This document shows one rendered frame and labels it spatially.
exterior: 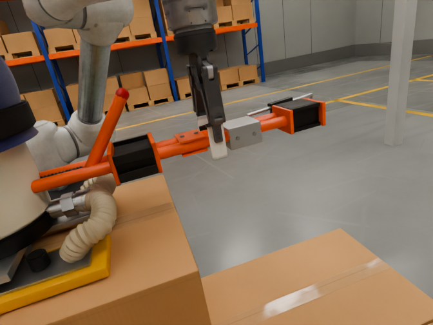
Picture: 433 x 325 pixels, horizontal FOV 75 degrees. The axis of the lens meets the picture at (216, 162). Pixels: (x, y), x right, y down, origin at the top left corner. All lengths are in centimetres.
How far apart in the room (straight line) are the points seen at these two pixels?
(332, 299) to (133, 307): 62
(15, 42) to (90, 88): 675
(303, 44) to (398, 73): 819
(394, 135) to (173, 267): 310
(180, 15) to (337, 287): 82
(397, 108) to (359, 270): 246
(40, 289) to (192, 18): 47
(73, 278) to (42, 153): 89
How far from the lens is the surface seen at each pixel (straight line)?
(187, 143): 53
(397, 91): 328
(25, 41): 790
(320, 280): 98
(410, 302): 98
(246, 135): 56
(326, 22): 1189
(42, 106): 794
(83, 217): 59
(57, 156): 135
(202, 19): 51
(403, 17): 322
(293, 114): 60
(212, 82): 49
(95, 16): 103
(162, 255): 50
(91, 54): 114
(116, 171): 52
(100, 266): 49
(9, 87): 54
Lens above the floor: 125
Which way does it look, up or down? 23 degrees down
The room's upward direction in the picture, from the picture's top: 10 degrees counter-clockwise
